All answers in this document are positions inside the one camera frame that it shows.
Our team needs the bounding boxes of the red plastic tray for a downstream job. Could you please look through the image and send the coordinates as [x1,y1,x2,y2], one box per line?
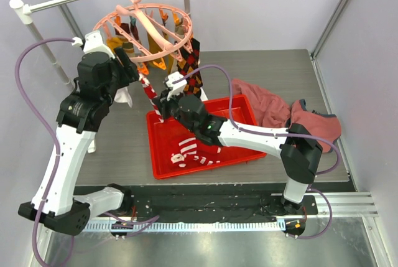
[146,111,266,179]

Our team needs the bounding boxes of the white slotted cable duct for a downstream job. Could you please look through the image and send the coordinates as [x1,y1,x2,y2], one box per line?
[83,218,285,233]

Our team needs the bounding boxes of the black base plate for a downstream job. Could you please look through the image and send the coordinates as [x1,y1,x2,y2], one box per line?
[115,184,318,223]

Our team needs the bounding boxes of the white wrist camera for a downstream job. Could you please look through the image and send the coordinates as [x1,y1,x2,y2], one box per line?
[165,72,187,101]
[72,30,115,59]

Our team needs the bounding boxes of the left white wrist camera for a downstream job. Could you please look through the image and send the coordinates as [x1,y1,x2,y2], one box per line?
[72,30,115,59]

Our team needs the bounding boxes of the red santa sock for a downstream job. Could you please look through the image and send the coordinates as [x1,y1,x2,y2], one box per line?
[170,153,187,168]

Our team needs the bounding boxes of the black argyle sock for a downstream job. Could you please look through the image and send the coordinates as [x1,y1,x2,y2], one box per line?
[175,24,189,39]
[177,37,203,98]

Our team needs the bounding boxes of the beige brown striped sock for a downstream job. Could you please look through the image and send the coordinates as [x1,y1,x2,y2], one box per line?
[116,22,141,56]

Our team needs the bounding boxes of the pink round clip hanger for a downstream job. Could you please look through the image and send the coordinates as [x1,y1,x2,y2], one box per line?
[93,0,193,75]

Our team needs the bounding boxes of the white black striped sock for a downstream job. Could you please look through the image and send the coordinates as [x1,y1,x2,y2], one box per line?
[114,87,133,108]

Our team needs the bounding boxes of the red white striped sock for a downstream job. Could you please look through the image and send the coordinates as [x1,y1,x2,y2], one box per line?
[139,73,164,123]
[169,137,221,167]

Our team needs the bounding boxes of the pink crumpled garment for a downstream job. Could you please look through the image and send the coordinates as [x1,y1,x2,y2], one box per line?
[231,78,342,144]

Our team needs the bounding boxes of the mustard yellow sock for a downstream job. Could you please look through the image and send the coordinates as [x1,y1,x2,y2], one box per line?
[106,37,123,53]
[147,33,174,74]

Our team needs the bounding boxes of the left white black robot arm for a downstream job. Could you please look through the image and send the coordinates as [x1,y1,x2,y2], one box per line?
[18,47,139,236]

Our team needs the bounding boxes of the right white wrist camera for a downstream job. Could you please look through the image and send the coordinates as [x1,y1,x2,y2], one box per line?
[165,72,187,101]

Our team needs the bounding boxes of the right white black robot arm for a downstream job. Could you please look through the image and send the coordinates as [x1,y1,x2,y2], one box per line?
[155,91,323,214]

